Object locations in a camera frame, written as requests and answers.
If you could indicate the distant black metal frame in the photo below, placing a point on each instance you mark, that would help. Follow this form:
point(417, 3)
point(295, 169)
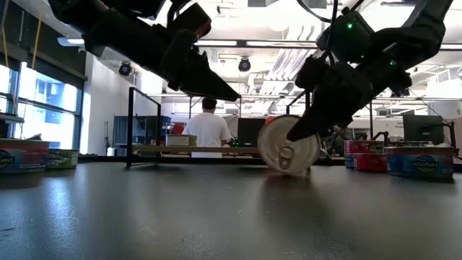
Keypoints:
point(216, 96)

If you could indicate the wooden shelf black metal legs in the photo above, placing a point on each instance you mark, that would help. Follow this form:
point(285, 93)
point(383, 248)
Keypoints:
point(151, 148)

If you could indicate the black metal table frame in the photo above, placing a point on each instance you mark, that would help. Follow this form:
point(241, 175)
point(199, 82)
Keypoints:
point(104, 158)

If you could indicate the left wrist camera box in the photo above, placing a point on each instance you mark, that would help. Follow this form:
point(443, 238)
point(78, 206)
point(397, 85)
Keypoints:
point(189, 20)

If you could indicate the black computer monitor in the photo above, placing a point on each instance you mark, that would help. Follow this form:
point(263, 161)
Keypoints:
point(422, 128)

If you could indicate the white cup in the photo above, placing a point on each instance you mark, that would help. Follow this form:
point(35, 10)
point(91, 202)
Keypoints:
point(110, 151)

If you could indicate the black table mat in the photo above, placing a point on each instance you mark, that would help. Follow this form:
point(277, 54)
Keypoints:
point(231, 216)

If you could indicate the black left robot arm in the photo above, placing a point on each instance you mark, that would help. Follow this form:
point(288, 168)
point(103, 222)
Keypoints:
point(108, 32)

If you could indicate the black ceiling spotlight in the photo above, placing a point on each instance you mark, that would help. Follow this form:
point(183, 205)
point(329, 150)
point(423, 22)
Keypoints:
point(244, 65)
point(125, 68)

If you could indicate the long ceiling light bar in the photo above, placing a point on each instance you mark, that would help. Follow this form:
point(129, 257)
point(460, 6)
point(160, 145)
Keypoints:
point(240, 44)

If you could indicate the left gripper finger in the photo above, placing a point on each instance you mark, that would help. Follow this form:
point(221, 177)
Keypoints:
point(205, 85)

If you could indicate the blue partition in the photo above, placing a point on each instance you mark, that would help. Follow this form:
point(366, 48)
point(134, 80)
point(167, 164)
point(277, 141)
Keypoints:
point(144, 128)

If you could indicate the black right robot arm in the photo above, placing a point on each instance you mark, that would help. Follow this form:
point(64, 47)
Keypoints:
point(415, 39)

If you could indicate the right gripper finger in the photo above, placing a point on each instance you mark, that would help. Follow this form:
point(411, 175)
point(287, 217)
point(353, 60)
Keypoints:
point(310, 126)

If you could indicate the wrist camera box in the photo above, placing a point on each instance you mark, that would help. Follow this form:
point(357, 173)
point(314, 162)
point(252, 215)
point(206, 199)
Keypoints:
point(346, 39)
point(189, 20)

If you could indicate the blue label tuna can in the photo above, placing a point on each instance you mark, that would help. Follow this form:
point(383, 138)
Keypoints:
point(21, 157)
point(420, 162)

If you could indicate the large window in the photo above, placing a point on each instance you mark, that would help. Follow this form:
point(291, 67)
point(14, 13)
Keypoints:
point(47, 108)

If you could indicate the black track light cluster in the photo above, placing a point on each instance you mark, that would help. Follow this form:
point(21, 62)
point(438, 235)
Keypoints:
point(400, 92)

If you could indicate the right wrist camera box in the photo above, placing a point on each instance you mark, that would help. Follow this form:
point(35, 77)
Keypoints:
point(346, 39)

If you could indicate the green label fish can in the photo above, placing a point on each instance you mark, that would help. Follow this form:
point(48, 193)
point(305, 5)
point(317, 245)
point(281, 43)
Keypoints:
point(63, 159)
point(181, 140)

